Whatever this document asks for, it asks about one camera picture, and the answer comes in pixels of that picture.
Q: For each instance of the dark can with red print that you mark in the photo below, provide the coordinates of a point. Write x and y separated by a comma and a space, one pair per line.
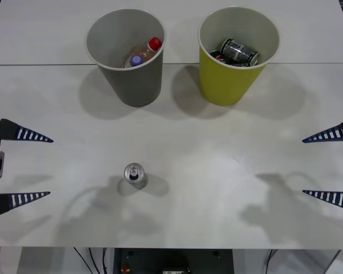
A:
217, 54

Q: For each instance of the yellow-green plastic bin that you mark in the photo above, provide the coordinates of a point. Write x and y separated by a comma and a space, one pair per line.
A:
225, 82

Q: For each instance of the red-capped amber bottle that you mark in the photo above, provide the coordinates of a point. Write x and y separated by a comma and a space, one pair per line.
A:
146, 52

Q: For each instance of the purple-capped plastic bottle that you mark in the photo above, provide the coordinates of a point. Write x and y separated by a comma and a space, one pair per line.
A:
135, 60

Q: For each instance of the black robot torso base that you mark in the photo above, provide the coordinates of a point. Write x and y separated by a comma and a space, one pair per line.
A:
171, 261

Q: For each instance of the grey plastic bin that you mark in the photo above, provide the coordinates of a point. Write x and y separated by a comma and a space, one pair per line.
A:
137, 85

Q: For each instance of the black can with white print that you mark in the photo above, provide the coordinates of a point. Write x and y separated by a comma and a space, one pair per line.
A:
238, 51

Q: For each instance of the silver drink can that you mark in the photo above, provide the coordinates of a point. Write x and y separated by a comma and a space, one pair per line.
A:
134, 172

